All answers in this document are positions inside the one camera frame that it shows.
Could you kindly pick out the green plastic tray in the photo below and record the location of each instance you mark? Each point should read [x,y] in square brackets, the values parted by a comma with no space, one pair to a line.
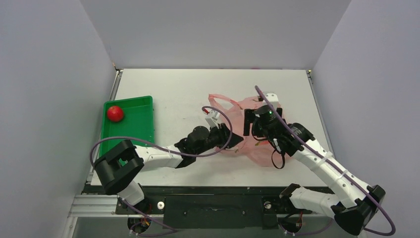
[137,121]

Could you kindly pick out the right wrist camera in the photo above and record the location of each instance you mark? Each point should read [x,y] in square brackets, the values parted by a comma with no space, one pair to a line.
[272,98]

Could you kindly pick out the aluminium frame rail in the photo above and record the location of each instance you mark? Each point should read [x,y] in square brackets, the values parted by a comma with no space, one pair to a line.
[95,205]

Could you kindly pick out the red fake apple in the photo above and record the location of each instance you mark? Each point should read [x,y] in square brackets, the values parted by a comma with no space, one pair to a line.
[115,113]

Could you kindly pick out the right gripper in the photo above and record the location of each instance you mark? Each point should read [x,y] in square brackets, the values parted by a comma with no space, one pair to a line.
[248,121]

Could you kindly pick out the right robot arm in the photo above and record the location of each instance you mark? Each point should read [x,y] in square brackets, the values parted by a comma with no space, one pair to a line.
[352,203]

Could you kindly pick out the pink plastic bag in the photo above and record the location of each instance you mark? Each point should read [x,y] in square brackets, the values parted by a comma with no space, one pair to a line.
[259,152]

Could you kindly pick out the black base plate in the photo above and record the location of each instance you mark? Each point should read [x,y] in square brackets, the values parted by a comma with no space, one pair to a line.
[223,221]

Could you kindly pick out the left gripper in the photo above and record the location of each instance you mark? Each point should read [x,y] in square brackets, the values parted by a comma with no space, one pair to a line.
[223,133]

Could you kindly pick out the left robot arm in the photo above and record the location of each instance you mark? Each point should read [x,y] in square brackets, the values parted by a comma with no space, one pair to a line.
[118,167]

